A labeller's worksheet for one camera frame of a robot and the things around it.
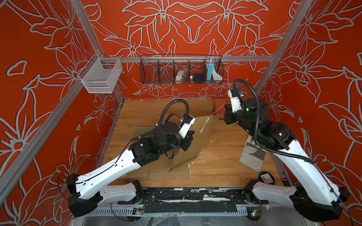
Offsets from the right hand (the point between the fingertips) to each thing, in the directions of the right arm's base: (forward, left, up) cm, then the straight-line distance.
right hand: (222, 104), depth 62 cm
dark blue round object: (+38, +7, -13) cm, 41 cm away
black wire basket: (+46, +22, -11) cm, 52 cm away
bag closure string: (-3, +6, -7) cm, 10 cm away
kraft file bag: (-17, +32, -40) cm, 53 cm away
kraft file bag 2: (-19, +39, -38) cm, 57 cm away
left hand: (-9, +13, -8) cm, 17 cm away
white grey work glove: (-6, -27, -40) cm, 49 cm away
